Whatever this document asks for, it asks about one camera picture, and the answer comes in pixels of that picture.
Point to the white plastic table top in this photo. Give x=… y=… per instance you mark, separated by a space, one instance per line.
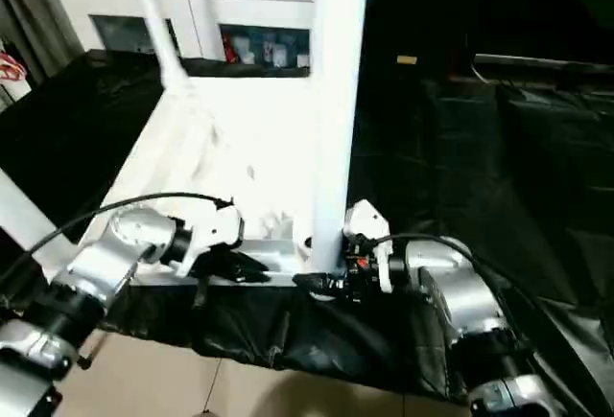
x=240 y=124

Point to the white plastic table leg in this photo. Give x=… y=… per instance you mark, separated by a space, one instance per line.
x=336 y=100
x=24 y=215
x=158 y=29

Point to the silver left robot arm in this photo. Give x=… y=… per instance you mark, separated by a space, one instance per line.
x=115 y=244

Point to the black mat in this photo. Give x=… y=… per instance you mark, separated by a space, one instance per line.
x=336 y=331

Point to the red bottle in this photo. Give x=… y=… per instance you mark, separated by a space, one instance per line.
x=231 y=50

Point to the small yellow label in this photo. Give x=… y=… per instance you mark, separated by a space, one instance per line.
x=407 y=59

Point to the white glass-door cabinet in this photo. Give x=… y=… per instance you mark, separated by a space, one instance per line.
x=192 y=5

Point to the white cylinder stand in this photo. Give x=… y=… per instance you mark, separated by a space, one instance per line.
x=12 y=93

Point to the black metal bar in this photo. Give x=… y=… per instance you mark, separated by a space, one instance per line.
x=537 y=61

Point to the grey curtain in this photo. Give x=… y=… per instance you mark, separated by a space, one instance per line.
x=38 y=14

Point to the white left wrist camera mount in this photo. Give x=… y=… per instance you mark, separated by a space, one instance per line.
x=216 y=225

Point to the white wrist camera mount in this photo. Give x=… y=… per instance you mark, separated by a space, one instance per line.
x=216 y=225
x=364 y=215

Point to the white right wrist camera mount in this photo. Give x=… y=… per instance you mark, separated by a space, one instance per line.
x=364 y=215

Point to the black folding frame bar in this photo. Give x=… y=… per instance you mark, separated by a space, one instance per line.
x=88 y=357

